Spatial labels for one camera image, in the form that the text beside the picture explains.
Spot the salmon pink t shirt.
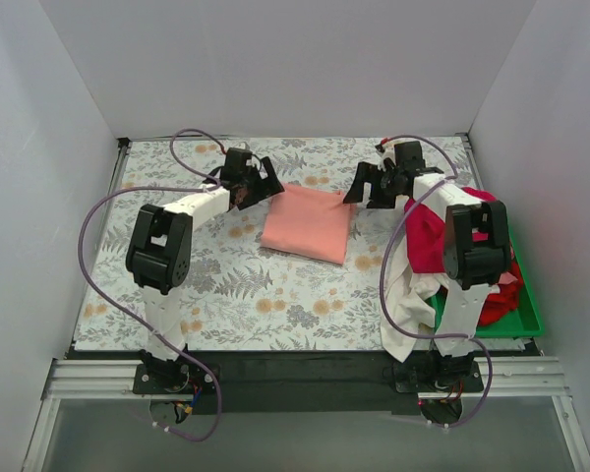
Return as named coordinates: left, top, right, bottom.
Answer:
left=261, top=184, right=355, bottom=265

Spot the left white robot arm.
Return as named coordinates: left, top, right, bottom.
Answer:
left=126, top=147, right=284, bottom=393

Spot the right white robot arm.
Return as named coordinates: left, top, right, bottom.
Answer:
left=343, top=135, right=512, bottom=391

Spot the magenta t shirt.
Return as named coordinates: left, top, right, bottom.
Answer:
left=406, top=187, right=497, bottom=273

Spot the white t shirt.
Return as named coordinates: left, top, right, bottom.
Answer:
left=380, top=237, right=449, bottom=362

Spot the red t shirt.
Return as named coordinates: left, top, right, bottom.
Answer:
left=478, top=261, right=524, bottom=326

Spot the green plastic tray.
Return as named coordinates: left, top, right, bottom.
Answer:
left=429, top=201, right=544, bottom=338

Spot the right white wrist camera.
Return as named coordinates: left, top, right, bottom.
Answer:
left=377, top=143, right=396, bottom=171

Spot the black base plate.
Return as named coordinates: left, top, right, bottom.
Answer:
left=132, top=351, right=485, bottom=415

